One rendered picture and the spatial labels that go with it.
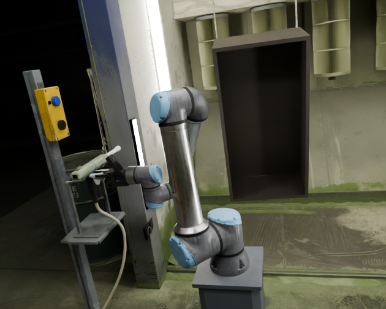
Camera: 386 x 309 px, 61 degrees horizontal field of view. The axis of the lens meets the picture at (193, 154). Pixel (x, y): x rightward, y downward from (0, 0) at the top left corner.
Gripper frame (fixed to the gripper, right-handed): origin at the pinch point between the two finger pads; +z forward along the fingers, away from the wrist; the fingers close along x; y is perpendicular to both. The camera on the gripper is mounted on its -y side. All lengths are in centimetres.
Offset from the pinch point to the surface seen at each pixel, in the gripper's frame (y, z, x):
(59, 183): 3.3, 18.4, -3.5
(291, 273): 106, -98, 65
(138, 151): 3.7, -5.7, 48.6
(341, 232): 105, -141, 121
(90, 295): 74, 17, -3
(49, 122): -29.2, 12.8, -6.5
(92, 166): -3.7, -0.9, -0.1
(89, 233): 29.6, 3.3, -10.1
